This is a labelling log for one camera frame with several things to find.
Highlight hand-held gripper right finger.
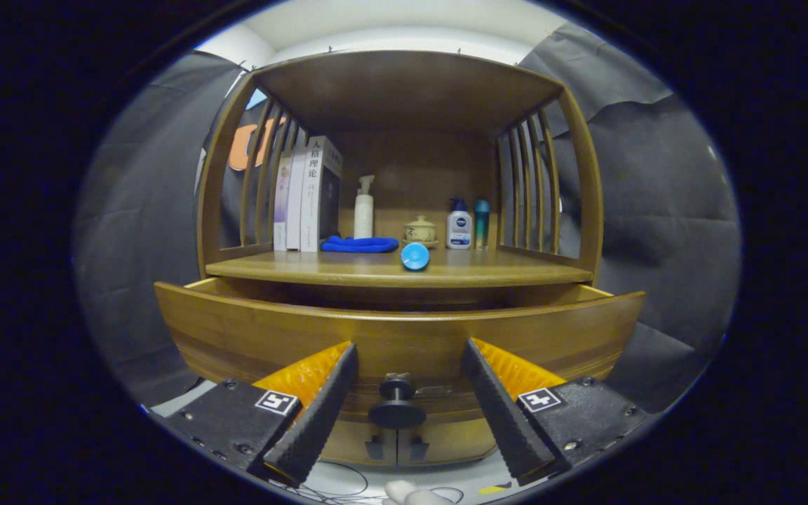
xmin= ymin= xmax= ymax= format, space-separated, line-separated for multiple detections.
xmin=462 ymin=338 xmax=650 ymax=486

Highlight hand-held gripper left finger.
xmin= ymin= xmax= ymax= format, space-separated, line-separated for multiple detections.
xmin=162 ymin=342 xmax=361 ymax=488

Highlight black drawer knob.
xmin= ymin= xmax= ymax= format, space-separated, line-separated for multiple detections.
xmin=368 ymin=373 xmax=427 ymax=430

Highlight wooden drawer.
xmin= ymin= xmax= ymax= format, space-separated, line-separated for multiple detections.
xmin=154 ymin=277 xmax=647 ymax=422

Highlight blue cosmetic tube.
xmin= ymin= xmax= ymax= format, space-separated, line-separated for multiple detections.
xmin=400 ymin=242 xmax=431 ymax=271

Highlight wooden cabinet door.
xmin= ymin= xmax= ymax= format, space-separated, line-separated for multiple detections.
xmin=397 ymin=417 xmax=499 ymax=465
xmin=320 ymin=417 xmax=399 ymax=467

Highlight wooden countertop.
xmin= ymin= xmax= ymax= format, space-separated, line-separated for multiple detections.
xmin=206 ymin=245 xmax=594 ymax=288

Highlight wooden cabinet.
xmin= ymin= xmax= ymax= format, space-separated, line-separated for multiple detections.
xmin=196 ymin=49 xmax=605 ymax=467

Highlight blue cloth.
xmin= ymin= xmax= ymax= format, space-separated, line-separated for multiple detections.
xmin=321 ymin=236 xmax=400 ymax=253

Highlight teal bottle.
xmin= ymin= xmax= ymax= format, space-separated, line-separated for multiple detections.
xmin=474 ymin=199 xmax=491 ymax=250

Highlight white bottle with blue cap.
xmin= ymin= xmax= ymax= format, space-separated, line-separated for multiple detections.
xmin=445 ymin=198 xmax=473 ymax=250

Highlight beige lidded ceramic teacup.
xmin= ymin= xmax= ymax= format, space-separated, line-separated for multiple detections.
xmin=403 ymin=215 xmax=440 ymax=248

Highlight white pump bottle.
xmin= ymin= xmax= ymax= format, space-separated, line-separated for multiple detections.
xmin=353 ymin=175 xmax=375 ymax=239

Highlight purple white book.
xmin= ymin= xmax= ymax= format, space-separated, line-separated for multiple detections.
xmin=273 ymin=151 xmax=292 ymax=252

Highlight thin white book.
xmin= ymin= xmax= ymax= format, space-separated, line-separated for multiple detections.
xmin=286 ymin=147 xmax=307 ymax=252

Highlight thick white dark book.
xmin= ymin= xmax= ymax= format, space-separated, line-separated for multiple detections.
xmin=300 ymin=135 xmax=343 ymax=253

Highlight black floor cables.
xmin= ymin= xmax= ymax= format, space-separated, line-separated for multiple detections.
xmin=281 ymin=459 xmax=464 ymax=504

